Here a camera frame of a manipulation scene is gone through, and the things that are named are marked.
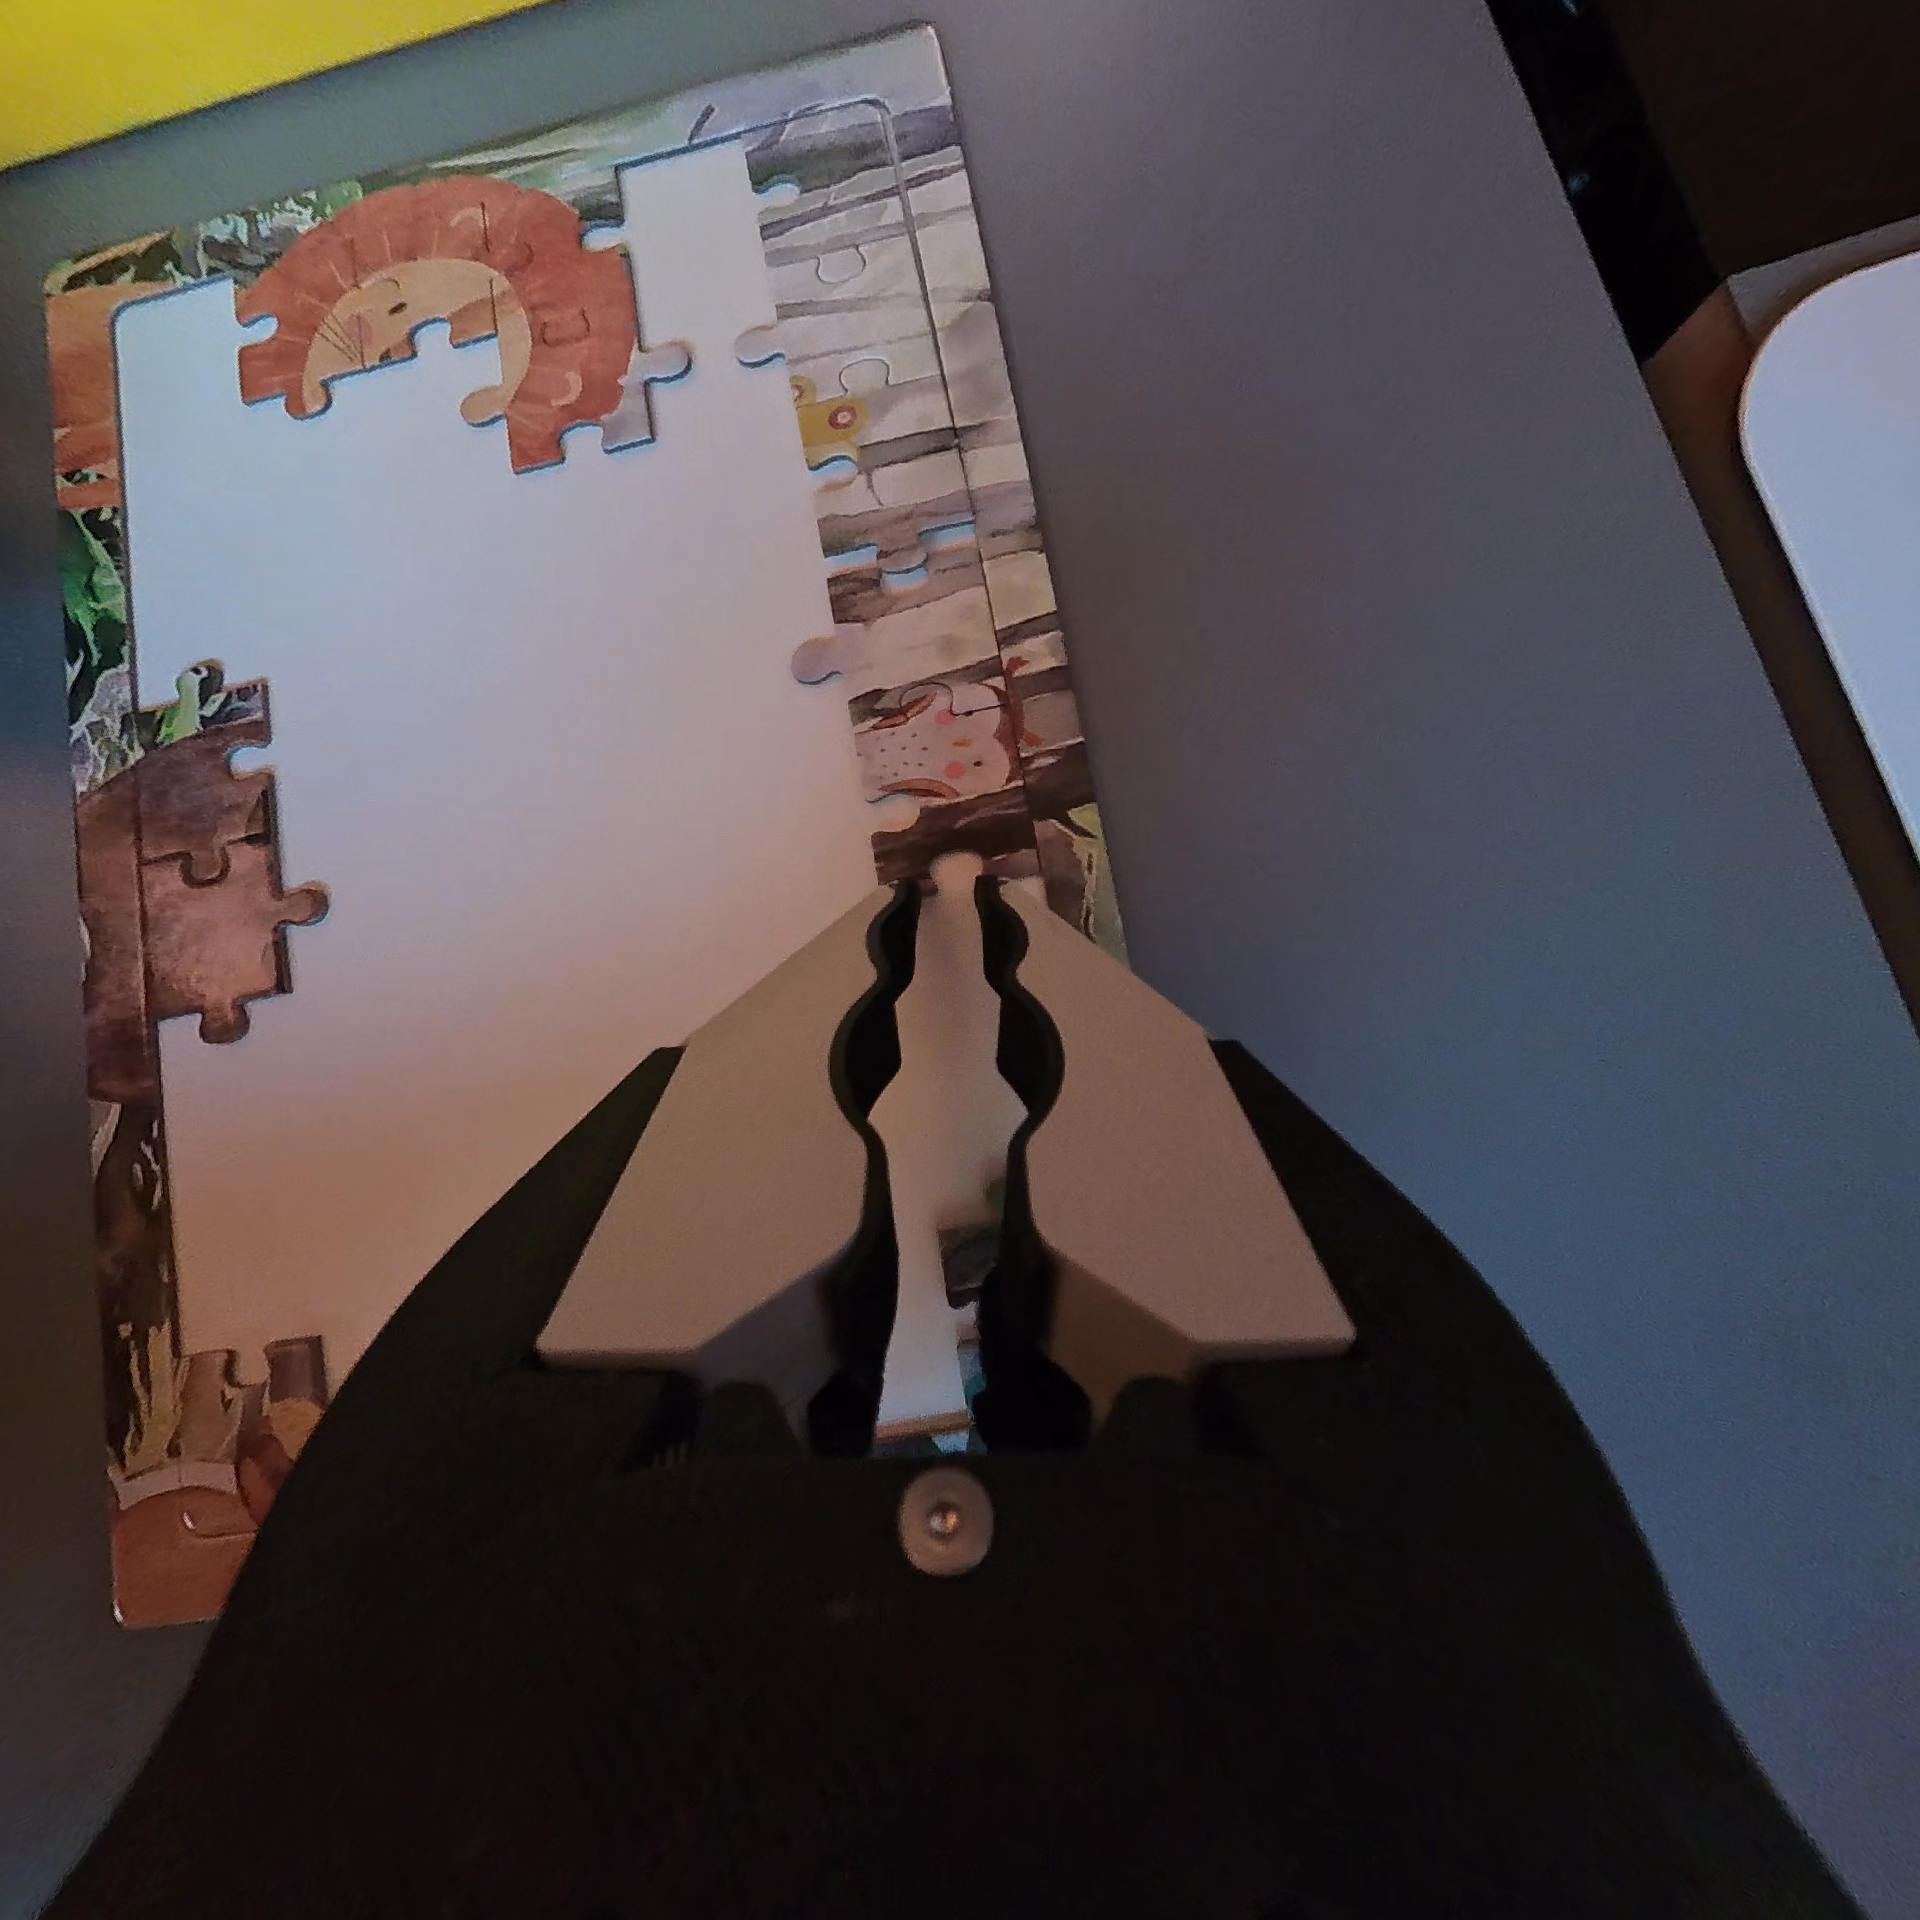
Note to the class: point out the grey yellow flower puzzle piece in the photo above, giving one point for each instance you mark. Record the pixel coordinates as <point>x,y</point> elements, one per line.
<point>885,435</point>

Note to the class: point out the white stand base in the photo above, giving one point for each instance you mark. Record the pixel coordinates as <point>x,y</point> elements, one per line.
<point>1862,600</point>

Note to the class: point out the grey desk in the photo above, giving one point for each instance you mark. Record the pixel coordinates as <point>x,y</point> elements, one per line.
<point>1349,600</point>

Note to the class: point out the green white puzzle piece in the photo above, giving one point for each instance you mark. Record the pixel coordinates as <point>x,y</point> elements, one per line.
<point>203,704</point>

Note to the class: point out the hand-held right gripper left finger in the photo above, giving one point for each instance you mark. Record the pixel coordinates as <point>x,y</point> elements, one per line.
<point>704,1201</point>

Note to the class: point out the yellow brown puzzle piece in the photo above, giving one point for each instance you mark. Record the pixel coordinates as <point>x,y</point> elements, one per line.
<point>254,1410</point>

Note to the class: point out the yellow plastic bin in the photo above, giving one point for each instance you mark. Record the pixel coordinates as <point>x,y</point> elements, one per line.
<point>224,59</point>

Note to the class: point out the red puzzle piece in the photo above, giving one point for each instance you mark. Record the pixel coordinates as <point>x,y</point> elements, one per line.
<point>587,399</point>
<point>294,315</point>
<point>428,253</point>
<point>579,283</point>

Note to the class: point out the puzzle frame tray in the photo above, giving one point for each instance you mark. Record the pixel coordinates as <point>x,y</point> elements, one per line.
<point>524,751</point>

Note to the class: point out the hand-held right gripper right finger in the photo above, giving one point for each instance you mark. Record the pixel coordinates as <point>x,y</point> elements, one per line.
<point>1184,1201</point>

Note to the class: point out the pale spotted puzzle piece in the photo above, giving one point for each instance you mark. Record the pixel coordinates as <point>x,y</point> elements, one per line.
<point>945,751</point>

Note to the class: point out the teal grey puzzle piece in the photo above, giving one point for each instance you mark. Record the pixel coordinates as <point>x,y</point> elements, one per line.
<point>967,1276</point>

